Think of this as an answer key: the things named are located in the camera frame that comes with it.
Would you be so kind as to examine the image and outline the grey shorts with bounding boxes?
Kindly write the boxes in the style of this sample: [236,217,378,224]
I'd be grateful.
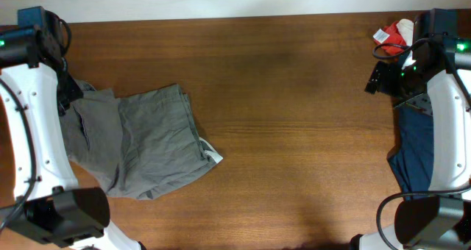
[60,81,223,200]

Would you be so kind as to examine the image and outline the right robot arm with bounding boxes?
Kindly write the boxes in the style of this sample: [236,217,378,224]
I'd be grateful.
[350,8,470,249]

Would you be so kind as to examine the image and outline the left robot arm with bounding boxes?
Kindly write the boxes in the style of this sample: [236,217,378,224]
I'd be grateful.
[1,6,142,249]

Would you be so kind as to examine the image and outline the red garment with tag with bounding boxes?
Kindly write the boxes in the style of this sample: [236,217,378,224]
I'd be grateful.
[372,21,407,55]

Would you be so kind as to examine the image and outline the white garment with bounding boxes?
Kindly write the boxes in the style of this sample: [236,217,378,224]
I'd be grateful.
[396,18,414,46]

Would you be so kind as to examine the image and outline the navy blue garment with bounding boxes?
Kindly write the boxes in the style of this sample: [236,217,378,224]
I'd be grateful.
[387,107,433,193]

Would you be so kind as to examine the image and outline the right black cable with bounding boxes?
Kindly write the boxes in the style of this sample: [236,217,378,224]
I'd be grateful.
[372,37,471,250]

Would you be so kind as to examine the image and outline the black cable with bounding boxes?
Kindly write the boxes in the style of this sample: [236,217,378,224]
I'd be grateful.
[0,12,73,236]
[372,37,471,250]

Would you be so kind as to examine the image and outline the left black cable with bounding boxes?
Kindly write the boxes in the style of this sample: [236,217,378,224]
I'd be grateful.
[0,12,73,236]

